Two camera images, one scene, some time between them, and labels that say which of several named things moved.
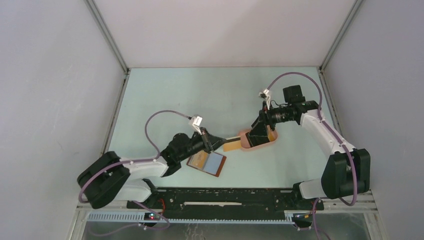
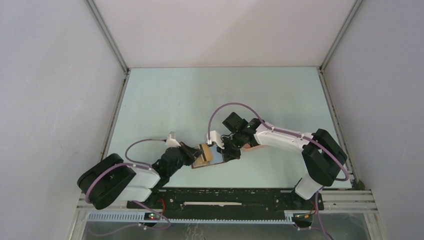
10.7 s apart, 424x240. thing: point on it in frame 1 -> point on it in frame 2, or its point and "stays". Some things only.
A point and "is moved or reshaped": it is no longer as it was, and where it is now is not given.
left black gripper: (210, 142) -> (190, 152)
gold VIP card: (232, 145) is moved or reshaped
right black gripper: (259, 128) -> (227, 153)
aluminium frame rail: (102, 24) stays
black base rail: (181, 202) stays
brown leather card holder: (211, 163) is moved or reshaped
